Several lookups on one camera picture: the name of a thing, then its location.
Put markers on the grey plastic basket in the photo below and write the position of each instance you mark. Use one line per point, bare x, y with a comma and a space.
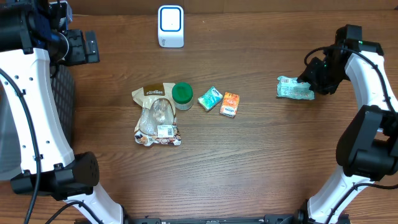
63, 89

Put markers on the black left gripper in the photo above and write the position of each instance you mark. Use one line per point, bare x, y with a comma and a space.
80, 57

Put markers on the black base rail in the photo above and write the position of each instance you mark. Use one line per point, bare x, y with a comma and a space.
267, 219

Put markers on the brown snack bag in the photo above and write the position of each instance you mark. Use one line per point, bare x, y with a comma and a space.
158, 122

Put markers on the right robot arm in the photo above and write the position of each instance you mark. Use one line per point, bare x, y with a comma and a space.
367, 150

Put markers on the green lid jar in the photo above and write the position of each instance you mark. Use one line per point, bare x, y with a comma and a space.
182, 94

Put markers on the small teal tissue pack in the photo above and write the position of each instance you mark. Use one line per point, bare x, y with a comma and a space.
210, 99

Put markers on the orange tissue pack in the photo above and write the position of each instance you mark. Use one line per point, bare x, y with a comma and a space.
229, 106

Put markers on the large teal wipes pack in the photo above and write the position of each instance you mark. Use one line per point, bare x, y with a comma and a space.
290, 88

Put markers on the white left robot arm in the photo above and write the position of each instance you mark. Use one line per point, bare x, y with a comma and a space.
36, 43

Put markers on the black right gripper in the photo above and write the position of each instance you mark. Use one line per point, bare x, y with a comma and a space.
311, 76

